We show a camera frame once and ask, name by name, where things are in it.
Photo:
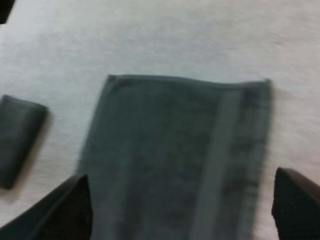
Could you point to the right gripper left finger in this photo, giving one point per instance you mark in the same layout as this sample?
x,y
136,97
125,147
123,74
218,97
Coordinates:
x,y
55,212

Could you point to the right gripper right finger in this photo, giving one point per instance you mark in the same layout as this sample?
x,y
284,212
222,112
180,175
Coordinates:
x,y
297,207

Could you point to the grey-green towel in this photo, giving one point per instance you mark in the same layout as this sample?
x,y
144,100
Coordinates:
x,y
17,140
162,150

